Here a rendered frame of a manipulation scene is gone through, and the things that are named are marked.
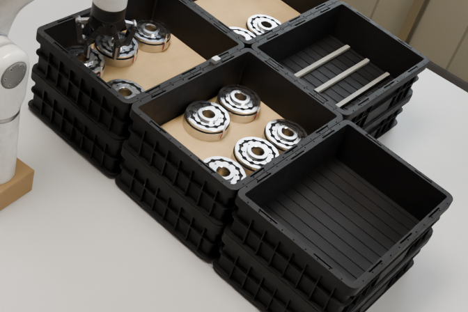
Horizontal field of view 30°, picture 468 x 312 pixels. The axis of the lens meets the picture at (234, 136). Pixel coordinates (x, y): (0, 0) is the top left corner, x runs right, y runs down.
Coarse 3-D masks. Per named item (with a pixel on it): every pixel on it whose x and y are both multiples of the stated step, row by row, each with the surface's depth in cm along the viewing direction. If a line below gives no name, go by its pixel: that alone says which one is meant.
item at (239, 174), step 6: (216, 156) 186; (210, 162) 184; (216, 162) 184; (222, 162) 185; (228, 162) 186; (234, 162) 186; (234, 168) 185; (240, 168) 185; (240, 174) 184; (234, 180) 182
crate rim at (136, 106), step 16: (224, 64) 200; (272, 64) 204; (192, 80) 192; (288, 80) 201; (160, 96) 186; (336, 112) 197; (144, 128) 179; (160, 128) 178; (320, 128) 191; (176, 144) 175; (304, 144) 186; (192, 160) 174; (272, 160) 179; (208, 176) 172; (256, 176) 174; (224, 192) 171
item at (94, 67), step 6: (66, 48) 200; (72, 48) 201; (78, 48) 202; (96, 54) 202; (96, 60) 200; (102, 60) 200; (90, 66) 198; (96, 66) 199; (102, 66) 199; (96, 72) 197
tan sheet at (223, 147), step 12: (216, 96) 206; (264, 108) 207; (180, 120) 196; (264, 120) 204; (180, 132) 194; (228, 132) 198; (240, 132) 199; (252, 132) 200; (192, 144) 192; (204, 144) 193; (216, 144) 194; (228, 144) 195; (204, 156) 190; (228, 156) 192
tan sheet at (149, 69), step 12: (168, 48) 215; (180, 48) 217; (144, 60) 209; (156, 60) 211; (168, 60) 212; (180, 60) 213; (192, 60) 214; (204, 60) 216; (108, 72) 202; (120, 72) 204; (132, 72) 205; (144, 72) 206; (156, 72) 207; (168, 72) 208; (180, 72) 209; (144, 84) 203; (156, 84) 204
